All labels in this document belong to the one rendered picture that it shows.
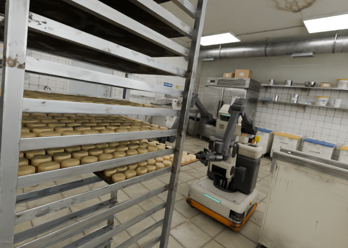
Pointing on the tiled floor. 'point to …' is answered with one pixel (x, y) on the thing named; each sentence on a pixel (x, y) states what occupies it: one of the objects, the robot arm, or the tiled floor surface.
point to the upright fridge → (210, 100)
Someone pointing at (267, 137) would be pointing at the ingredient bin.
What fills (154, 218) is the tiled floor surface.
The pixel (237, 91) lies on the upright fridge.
